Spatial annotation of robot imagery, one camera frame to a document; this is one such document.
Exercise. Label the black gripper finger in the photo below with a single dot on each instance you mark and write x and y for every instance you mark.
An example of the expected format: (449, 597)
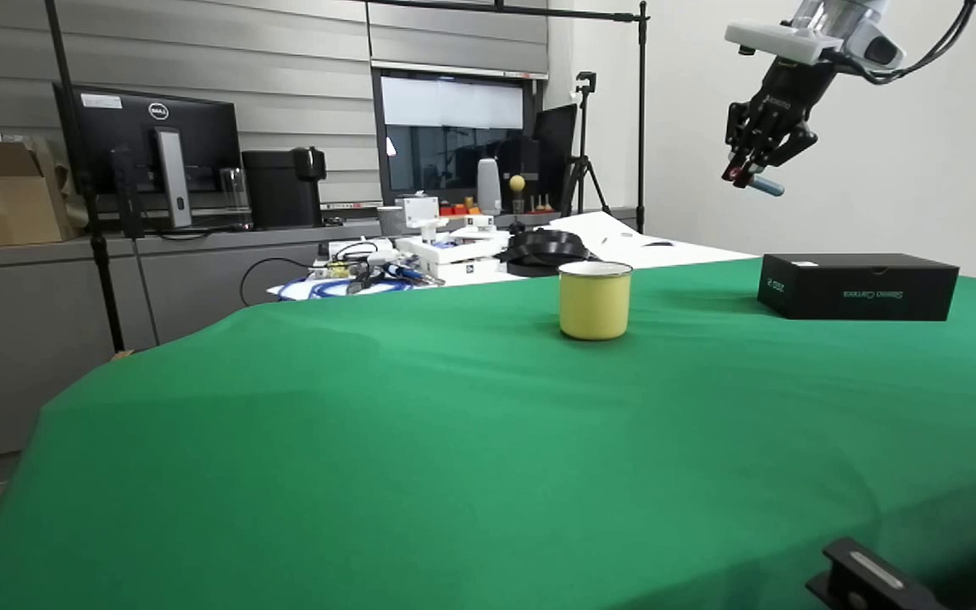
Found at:
(792, 152)
(742, 158)

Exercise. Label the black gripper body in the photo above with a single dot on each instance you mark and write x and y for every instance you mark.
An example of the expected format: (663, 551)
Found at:
(782, 107)

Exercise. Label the black cardboard box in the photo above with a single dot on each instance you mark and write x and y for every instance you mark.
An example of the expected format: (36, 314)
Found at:
(859, 289)

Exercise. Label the small white box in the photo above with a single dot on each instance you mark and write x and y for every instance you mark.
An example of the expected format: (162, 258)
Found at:
(423, 208)

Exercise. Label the brown cardboard box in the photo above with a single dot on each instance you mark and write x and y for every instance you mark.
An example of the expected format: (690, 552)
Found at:
(1, 196)

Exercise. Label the white paper sheets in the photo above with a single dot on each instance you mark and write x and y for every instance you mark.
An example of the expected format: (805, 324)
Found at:
(644, 243)

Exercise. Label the yellow enamel mug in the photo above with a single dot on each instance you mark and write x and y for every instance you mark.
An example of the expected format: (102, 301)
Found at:
(594, 307)

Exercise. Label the yellow ball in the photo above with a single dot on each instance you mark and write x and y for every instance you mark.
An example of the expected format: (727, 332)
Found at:
(517, 184)

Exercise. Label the white grey speaker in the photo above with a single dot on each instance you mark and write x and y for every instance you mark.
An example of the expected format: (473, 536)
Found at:
(489, 187)

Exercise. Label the orange red small objects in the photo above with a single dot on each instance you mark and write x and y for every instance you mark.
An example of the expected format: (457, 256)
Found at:
(463, 208)

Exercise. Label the large dark screen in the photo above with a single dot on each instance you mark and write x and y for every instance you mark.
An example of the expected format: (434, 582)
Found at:
(457, 140)

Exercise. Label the white electronics pile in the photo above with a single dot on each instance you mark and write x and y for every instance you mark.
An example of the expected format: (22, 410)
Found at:
(398, 258)

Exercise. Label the green tablecloth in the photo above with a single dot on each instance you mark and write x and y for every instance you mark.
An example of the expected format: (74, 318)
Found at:
(457, 452)

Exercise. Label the black table clamp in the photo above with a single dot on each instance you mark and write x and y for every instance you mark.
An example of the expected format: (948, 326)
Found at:
(867, 577)

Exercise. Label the black desktop computer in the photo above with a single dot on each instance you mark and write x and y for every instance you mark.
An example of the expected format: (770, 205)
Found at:
(282, 187)

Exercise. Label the black computer monitor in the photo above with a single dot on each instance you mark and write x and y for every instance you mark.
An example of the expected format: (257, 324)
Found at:
(152, 140)

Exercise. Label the black stand pole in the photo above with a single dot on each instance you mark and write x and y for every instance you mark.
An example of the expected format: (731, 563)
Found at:
(82, 169)

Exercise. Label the grey counter cabinets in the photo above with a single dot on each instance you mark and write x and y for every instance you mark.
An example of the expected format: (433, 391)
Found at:
(36, 326)

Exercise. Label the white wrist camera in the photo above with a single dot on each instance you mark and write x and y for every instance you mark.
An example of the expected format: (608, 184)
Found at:
(782, 43)

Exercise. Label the black frame pole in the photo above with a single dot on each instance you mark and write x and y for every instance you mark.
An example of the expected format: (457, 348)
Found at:
(643, 113)

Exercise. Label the black camera tripod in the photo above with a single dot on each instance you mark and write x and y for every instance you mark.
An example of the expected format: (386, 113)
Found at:
(583, 147)

